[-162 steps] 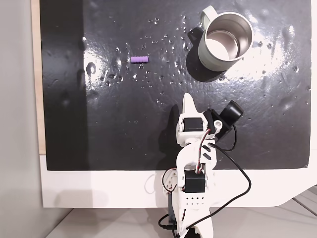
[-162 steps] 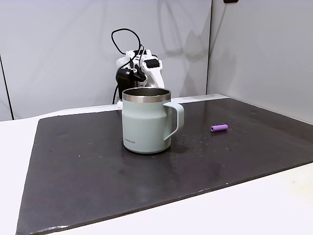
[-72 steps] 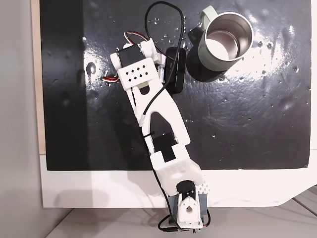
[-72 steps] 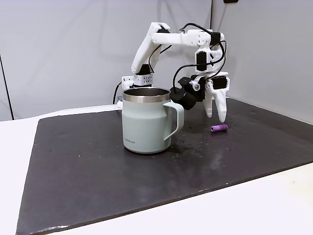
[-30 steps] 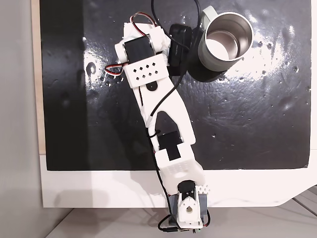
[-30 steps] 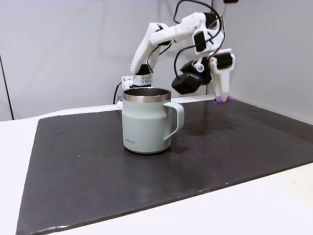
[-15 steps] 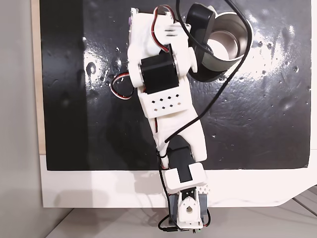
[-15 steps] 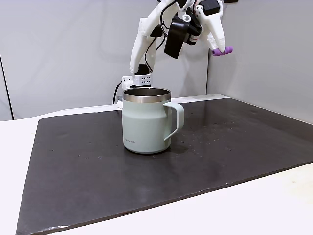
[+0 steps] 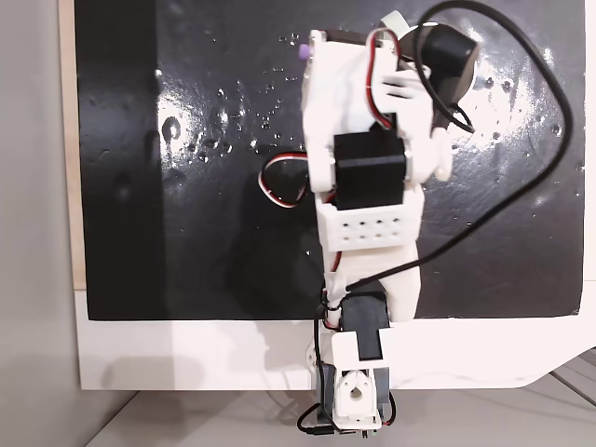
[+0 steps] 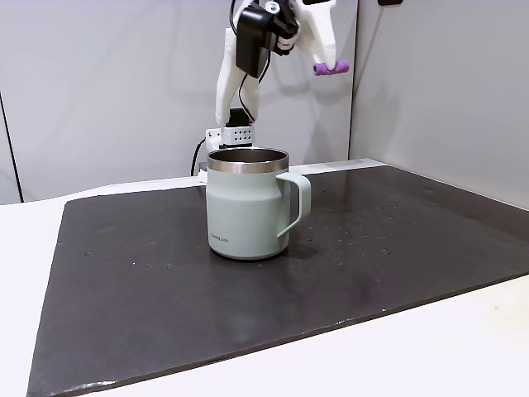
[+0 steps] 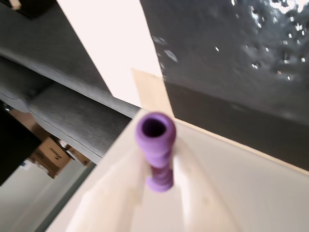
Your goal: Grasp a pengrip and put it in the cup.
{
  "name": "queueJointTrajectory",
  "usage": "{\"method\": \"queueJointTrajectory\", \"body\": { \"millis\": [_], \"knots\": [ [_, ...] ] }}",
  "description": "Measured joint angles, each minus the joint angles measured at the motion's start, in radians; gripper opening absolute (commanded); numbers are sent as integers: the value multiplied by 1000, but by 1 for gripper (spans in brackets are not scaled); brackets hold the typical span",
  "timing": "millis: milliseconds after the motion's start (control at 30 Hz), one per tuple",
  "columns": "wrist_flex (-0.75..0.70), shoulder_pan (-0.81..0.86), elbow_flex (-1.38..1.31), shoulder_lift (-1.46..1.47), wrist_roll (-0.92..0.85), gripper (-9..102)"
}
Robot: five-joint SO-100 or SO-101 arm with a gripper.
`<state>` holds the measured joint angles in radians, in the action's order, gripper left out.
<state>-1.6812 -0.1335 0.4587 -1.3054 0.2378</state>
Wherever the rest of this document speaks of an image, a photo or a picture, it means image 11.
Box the printed brown cardboard box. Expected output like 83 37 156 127
27 136 73 180

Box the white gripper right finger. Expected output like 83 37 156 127
171 141 243 232

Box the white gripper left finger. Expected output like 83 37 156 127
64 134 152 232

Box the black flat panel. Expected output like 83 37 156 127
0 101 42 187

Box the grey fabric sofa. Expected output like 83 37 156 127
0 0 142 166

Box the small brown cardboard box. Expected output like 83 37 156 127
64 144 92 168

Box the purple ribbed pen grip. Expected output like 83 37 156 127
134 112 177 193

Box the dark grey table mat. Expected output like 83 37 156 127
140 0 309 176

